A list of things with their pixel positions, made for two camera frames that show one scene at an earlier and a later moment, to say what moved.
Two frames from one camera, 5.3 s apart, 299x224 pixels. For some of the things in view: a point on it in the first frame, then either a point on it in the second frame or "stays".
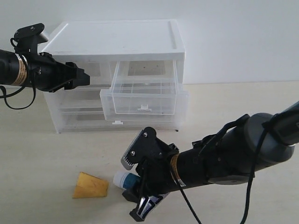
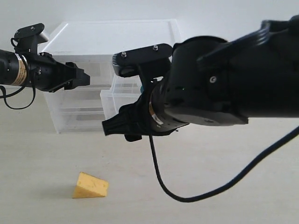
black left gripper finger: (82, 79) stays
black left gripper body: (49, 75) stays
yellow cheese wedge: (88, 185) stays
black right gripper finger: (133, 194) → (132, 137)
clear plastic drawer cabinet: (137, 77) stays
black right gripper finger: (145, 204) → (124, 123)
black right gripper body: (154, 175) → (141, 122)
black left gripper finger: (73, 66) stays
